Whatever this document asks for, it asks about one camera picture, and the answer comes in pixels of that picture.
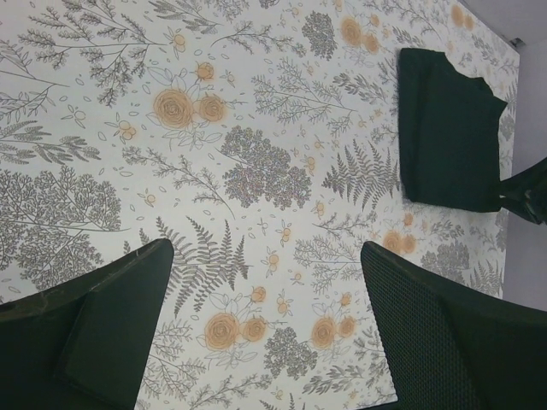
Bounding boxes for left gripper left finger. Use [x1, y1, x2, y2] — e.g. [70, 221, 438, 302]
[1, 239, 174, 409]

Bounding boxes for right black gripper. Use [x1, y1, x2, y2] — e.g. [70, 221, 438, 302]
[499, 158, 547, 225]

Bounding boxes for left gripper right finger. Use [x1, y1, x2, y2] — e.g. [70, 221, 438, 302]
[361, 242, 546, 409]

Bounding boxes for black t shirt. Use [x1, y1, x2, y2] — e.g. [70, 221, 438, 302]
[397, 48, 507, 213]

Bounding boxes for floral table cloth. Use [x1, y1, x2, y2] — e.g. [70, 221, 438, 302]
[1, 1, 519, 409]

